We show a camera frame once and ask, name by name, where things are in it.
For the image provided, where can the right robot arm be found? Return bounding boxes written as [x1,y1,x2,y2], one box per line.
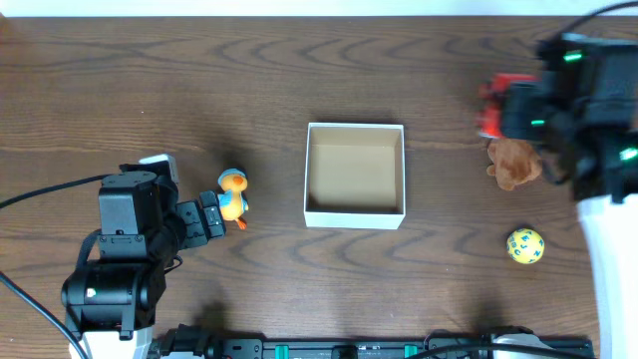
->
[500,33,637,358]

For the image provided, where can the right black cable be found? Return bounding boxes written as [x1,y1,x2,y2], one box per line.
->
[562,0,638,36]

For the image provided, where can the yellow ball blue letters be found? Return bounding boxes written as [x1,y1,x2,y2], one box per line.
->
[506,228,545,264]

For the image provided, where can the left black cable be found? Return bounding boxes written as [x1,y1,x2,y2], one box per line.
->
[0,173,114,359]

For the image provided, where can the red toy fire truck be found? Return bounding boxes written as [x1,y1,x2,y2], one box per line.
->
[477,73,537,139]

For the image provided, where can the yellow duck toy blue hat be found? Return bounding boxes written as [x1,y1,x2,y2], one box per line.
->
[217,169,249,229]

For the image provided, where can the brown plush toy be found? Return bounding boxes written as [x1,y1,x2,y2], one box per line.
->
[486,139,542,191]

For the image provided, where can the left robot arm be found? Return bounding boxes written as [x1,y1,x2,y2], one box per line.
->
[61,168,225,358]

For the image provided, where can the white cardboard box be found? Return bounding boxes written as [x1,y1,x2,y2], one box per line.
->
[303,123,407,230]

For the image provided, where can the black cable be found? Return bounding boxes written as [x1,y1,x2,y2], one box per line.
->
[562,0,638,36]
[0,173,114,359]

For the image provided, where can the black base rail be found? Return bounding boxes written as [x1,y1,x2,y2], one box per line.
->
[147,325,595,359]

